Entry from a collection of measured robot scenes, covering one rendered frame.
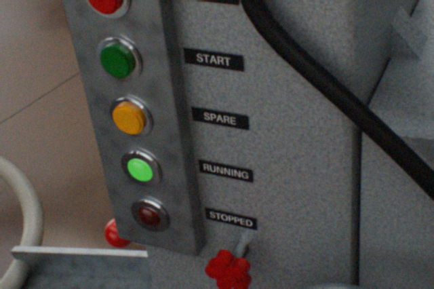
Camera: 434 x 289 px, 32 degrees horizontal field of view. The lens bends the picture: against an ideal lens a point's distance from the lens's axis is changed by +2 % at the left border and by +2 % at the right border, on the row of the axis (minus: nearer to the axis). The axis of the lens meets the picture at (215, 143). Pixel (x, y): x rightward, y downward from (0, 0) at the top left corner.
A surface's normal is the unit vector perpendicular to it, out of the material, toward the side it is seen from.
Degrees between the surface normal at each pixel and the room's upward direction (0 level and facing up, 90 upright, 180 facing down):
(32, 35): 0
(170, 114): 90
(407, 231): 90
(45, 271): 90
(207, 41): 90
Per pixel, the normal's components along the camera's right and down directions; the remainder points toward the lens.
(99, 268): -0.40, 0.58
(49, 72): -0.09, -0.80
